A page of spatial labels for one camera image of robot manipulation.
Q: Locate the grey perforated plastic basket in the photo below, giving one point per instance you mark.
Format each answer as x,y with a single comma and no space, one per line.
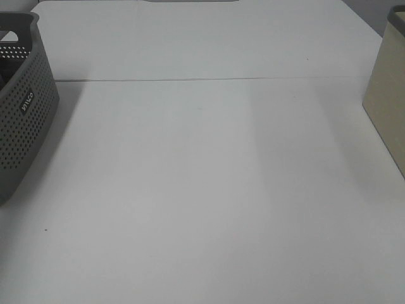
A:
29,98

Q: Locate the beige fabric storage box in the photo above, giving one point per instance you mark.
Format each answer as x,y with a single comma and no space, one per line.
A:
384,97

